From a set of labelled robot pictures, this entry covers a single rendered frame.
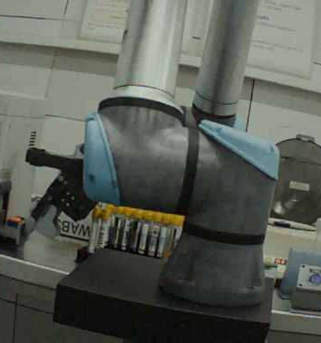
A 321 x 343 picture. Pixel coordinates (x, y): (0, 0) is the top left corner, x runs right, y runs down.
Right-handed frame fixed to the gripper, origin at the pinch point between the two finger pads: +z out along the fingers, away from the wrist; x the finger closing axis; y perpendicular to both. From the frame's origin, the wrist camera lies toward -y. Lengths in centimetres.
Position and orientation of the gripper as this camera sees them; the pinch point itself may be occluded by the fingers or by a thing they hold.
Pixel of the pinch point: (25, 230)
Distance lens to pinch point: 161.2
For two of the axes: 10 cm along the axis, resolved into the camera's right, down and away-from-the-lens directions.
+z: -6.4, 7.6, 1.0
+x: 1.3, -0.3, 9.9
